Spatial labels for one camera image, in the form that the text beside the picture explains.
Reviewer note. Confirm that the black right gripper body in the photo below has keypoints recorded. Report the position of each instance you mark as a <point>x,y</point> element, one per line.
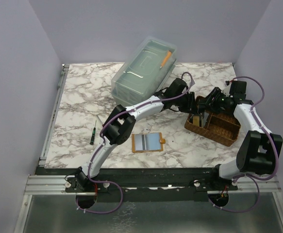
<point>220,102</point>

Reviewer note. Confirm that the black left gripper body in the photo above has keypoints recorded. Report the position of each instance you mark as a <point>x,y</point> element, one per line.
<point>185,102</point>

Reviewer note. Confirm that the grey credit card stack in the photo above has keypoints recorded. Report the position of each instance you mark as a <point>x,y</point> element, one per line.
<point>204,119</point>

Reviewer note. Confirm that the orange credit card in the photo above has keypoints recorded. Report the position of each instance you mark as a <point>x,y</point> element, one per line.
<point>196,120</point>

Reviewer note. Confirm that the tan card holder wallet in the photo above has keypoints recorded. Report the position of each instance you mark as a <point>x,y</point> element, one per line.
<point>155,143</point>

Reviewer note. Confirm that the silver credit card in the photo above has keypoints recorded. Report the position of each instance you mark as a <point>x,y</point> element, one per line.
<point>140,142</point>

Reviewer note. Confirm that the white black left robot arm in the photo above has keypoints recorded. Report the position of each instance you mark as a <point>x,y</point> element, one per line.
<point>120,123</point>

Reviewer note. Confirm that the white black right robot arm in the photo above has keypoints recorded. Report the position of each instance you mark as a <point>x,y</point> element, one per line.
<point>258,156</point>

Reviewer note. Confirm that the brown woven divided basket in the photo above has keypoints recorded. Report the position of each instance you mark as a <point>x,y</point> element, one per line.
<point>220,128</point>

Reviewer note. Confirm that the clear plastic storage box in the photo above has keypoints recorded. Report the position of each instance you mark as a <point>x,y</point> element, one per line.
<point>140,76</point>

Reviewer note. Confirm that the orange utility knife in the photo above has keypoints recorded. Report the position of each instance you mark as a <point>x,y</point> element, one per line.
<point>166,58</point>

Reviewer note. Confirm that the black green screwdriver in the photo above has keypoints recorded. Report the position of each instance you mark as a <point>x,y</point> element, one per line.
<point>93,134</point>

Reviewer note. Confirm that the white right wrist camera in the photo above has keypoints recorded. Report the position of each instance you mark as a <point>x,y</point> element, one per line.
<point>226,89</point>

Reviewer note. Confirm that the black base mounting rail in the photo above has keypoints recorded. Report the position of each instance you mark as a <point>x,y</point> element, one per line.
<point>142,184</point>

